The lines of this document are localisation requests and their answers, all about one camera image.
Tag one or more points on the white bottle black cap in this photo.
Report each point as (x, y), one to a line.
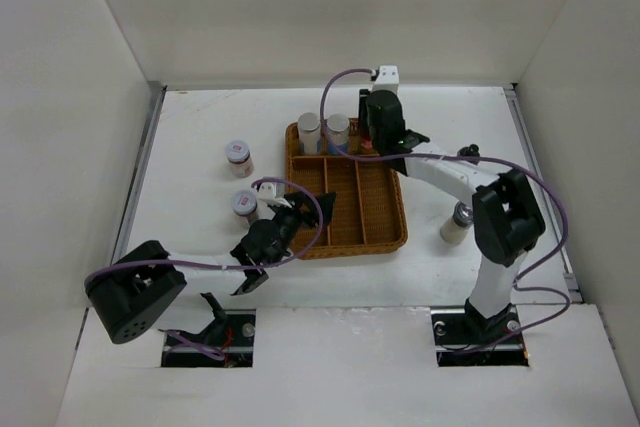
(470, 153)

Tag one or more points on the red label jar near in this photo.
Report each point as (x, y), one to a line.
(244, 205)

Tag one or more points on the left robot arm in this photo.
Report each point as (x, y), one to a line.
(130, 295)

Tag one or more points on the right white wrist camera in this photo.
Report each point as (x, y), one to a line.
(386, 78)

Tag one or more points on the purple label spice jar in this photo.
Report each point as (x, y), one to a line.
(309, 134)

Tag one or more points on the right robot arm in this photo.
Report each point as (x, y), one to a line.
(505, 215)

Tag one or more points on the brown wicker divided tray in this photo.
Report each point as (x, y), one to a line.
(368, 215)

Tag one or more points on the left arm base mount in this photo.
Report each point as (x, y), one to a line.
(227, 341)

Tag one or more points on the red label jar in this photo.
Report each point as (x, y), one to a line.
(239, 158)
(244, 205)

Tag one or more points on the white shaker silver cap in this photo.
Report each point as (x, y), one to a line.
(456, 228)

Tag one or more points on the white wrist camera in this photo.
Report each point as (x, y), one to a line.
(268, 193)
(386, 78)

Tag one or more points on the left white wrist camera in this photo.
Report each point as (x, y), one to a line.
(268, 193)

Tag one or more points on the red sauce bottle yellow cap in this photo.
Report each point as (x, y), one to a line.
(365, 145)

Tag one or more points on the red label jar far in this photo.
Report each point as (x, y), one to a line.
(239, 158)

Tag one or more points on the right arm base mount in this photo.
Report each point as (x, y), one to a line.
(461, 343)

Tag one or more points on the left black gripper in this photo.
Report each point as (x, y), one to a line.
(300, 200)

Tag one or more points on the blue label spice jar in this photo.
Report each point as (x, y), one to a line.
(338, 128)

